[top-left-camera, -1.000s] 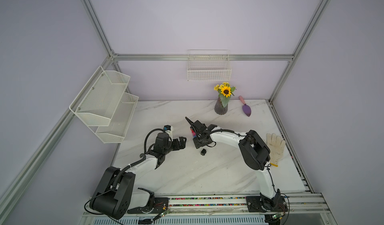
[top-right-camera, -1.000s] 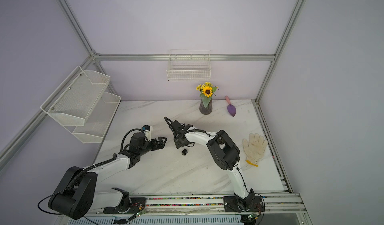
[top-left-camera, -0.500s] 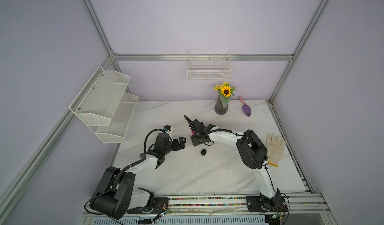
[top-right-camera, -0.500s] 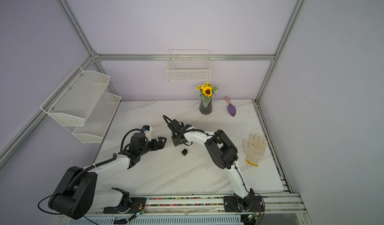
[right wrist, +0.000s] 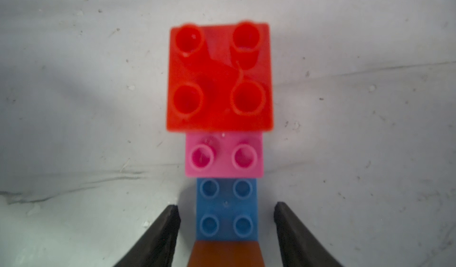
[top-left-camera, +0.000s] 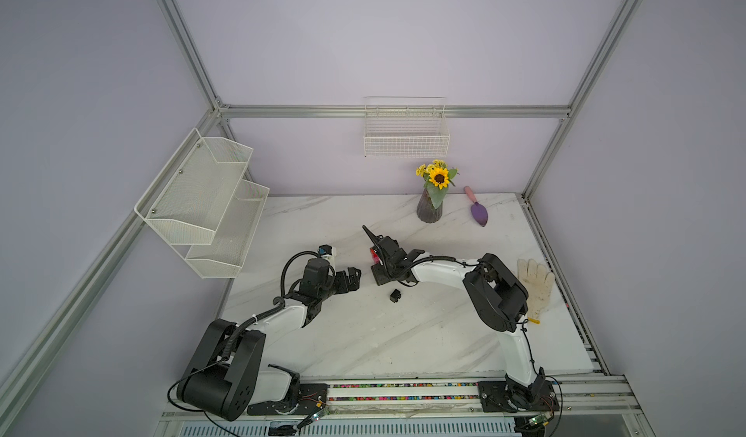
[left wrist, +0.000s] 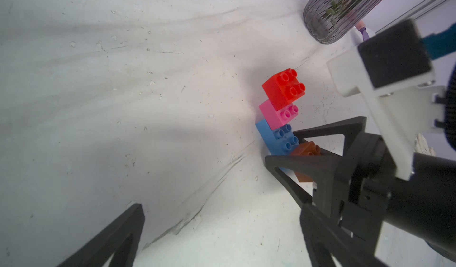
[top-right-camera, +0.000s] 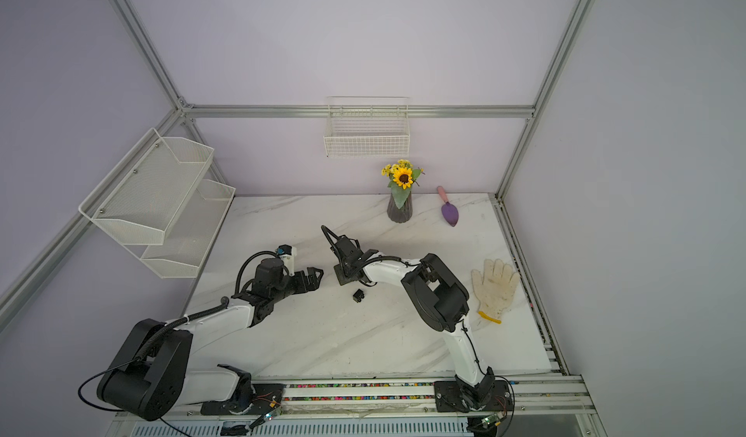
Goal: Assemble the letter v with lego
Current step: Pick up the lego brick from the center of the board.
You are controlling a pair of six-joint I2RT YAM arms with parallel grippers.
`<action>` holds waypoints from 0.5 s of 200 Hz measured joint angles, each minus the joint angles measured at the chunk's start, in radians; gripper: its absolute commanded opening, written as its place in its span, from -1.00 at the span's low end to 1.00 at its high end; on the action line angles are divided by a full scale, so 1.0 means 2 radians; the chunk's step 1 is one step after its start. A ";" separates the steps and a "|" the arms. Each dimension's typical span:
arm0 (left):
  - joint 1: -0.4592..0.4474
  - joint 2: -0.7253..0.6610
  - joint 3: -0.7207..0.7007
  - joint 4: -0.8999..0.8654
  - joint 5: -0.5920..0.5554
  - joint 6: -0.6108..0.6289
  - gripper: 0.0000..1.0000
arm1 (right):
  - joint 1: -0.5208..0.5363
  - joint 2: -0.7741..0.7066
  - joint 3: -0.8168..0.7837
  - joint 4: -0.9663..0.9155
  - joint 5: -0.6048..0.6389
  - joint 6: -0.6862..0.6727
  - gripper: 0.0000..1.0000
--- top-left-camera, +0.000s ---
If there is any red square lego brick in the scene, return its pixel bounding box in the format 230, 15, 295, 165
369, 248, 380, 264

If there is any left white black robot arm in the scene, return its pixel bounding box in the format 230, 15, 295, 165
166, 245, 361, 421

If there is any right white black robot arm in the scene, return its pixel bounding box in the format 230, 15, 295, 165
363, 227, 541, 388

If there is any sunflower bouquet in grey vase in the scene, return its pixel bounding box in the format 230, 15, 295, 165
415, 159, 458, 223

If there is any purple pink garden trowel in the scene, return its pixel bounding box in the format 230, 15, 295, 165
464, 186, 489, 227

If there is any white mesh two-tier shelf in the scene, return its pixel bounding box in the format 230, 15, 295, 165
134, 129, 270, 279

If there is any white work glove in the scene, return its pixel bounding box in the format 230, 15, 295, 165
517, 259, 556, 323

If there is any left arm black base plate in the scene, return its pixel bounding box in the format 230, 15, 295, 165
246, 383, 329, 417

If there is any white wire wall basket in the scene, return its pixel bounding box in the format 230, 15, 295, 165
363, 96, 451, 158

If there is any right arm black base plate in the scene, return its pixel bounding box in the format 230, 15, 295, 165
477, 377, 561, 414

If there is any aluminium front rail frame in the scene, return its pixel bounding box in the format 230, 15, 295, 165
156, 374, 642, 421

